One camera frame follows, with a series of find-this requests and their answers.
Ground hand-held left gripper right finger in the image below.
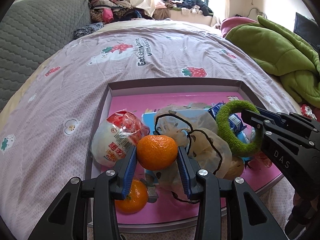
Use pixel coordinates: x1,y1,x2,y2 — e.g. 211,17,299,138
177,146,288,240

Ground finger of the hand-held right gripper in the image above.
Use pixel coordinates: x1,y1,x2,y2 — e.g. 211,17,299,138
255,106,320,133
241,109,315,148

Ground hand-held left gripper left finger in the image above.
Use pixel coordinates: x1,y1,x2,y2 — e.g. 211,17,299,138
27,145,137,240

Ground blue snack packet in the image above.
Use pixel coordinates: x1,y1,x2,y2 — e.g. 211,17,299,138
207,102,248,133

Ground mandarin orange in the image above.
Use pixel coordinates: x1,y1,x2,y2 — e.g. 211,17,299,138
137,135,178,171
114,179,149,214

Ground green fuzzy hair ring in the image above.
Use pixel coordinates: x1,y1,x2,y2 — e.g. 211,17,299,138
215,100,263,155

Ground small red white egg toy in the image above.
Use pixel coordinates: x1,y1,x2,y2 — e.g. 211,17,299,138
91,110,150,167

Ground sheer beige hair scrunchie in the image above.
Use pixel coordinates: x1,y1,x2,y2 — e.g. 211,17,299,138
152,106,233,203

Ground grey shallow cardboard box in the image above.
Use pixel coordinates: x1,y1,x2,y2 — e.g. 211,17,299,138
84,79,285,227

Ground red white candy wrapper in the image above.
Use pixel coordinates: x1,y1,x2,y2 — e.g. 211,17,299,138
300,104,318,120

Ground green fleece blanket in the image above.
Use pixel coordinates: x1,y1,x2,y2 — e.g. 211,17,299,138
225,15,320,108

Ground pink book with blue label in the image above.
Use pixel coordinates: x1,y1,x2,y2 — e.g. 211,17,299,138
91,92,284,224

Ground black television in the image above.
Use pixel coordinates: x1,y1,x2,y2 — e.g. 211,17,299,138
294,12,320,53

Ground pink pillow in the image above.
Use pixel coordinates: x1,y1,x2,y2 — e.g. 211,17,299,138
220,17,258,38

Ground dark clothes on windowsill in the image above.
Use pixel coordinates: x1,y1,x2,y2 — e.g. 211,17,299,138
154,0,214,17

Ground dark patterned cloth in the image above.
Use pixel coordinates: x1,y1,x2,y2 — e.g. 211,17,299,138
72,22,104,40

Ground grey quilted headboard cover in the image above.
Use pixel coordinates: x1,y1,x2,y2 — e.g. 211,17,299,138
0,0,92,110

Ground pile of mixed clothes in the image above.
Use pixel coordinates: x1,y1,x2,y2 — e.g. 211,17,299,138
89,0,154,24

